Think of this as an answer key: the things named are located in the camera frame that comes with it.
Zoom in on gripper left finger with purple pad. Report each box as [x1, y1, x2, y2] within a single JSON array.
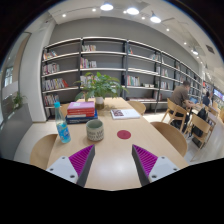
[[47, 145, 95, 187]]

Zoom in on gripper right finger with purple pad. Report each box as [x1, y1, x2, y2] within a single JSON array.
[[132, 145, 179, 186]]

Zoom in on clear blue-label water bottle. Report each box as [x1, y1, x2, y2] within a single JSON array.
[[54, 102, 71, 143]]

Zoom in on near left wooden chair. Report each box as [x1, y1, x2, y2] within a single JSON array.
[[30, 134, 57, 170]]

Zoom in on near right wooden chair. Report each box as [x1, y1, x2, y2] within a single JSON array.
[[152, 122, 188, 157]]

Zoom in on red round coaster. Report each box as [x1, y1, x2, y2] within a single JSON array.
[[117, 130, 131, 139]]

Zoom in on patterned ceramic mug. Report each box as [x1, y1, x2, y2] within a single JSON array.
[[86, 119, 104, 141]]

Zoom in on dark blue bottom book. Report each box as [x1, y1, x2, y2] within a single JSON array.
[[65, 110, 98, 124]]

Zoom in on red middle book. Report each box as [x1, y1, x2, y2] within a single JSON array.
[[67, 108, 95, 117]]

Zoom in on far right wooden chair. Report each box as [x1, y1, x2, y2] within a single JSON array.
[[129, 101, 146, 115]]

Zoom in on wooden chair behind man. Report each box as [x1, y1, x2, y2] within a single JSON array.
[[165, 99, 187, 129]]

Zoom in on far left wooden chair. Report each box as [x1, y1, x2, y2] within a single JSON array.
[[60, 103, 69, 117]]

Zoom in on open magazine on table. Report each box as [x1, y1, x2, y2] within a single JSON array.
[[111, 109, 140, 119]]

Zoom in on pink top book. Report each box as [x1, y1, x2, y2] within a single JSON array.
[[67, 101, 95, 110]]

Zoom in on wooden chair with black bag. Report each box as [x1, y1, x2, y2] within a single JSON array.
[[184, 107, 212, 162]]

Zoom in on seated man brown shirt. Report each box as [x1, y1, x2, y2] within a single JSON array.
[[170, 80, 195, 132]]

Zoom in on potted green plant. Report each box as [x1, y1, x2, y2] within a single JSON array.
[[75, 72, 127, 109]]

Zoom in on small plant on left ledge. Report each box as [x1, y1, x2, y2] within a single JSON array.
[[13, 92, 25, 110]]

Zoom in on grey wall bookshelf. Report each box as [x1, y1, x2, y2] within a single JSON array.
[[41, 37, 203, 118]]

